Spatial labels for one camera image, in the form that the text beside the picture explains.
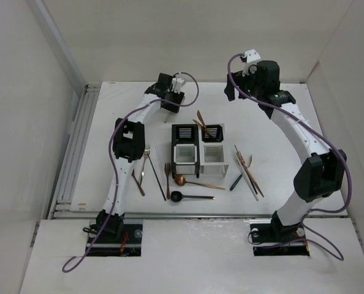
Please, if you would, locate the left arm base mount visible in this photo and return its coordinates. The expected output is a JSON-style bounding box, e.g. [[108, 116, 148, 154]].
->
[[83, 220, 143, 257]]

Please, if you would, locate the black chopstick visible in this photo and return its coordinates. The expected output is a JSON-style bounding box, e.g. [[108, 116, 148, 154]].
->
[[148, 155, 167, 202]]

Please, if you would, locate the aluminium frame rail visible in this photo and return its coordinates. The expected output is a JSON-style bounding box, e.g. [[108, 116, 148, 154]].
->
[[27, 1, 100, 219]]

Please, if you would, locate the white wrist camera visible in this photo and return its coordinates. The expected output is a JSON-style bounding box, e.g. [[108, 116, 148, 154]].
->
[[171, 77, 186, 94], [240, 49, 262, 77]]

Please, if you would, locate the black round spoon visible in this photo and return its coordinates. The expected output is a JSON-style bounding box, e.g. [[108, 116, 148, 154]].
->
[[170, 191, 215, 203]]

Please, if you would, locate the dark green chopstick piece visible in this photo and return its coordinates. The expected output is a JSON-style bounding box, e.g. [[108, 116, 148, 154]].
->
[[230, 174, 243, 191]]

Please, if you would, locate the silver metal fork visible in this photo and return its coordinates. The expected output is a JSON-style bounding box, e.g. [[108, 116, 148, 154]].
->
[[138, 145, 151, 184]]

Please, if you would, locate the white utensil container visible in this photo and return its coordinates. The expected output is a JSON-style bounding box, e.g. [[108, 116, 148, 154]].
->
[[199, 124, 229, 178]]

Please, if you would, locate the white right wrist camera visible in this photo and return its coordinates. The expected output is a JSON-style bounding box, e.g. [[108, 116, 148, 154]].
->
[[240, 49, 262, 77]]

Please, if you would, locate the copper round spoon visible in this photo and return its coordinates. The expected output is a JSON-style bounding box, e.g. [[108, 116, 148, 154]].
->
[[174, 175, 224, 190]]

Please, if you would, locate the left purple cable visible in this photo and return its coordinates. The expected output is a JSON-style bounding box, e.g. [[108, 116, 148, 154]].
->
[[61, 72, 200, 273]]

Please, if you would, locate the black utensil container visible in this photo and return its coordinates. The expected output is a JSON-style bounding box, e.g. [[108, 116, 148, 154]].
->
[[171, 124, 200, 178]]

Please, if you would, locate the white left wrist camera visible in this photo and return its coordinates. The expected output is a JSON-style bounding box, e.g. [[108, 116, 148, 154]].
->
[[171, 77, 186, 94]]

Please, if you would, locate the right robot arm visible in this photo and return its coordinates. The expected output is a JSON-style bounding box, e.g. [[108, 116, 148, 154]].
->
[[224, 54, 346, 241]]

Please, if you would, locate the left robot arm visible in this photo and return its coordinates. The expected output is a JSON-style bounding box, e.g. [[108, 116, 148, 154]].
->
[[96, 72, 186, 243]]

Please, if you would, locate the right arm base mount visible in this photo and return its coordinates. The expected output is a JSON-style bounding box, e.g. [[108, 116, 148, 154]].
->
[[248, 222, 310, 257]]

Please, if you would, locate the brown wooden spoon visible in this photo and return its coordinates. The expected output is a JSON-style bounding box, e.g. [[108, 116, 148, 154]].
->
[[131, 169, 145, 197]]

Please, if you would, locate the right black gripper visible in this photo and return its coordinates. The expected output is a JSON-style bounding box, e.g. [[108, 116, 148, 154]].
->
[[223, 67, 264, 102]]

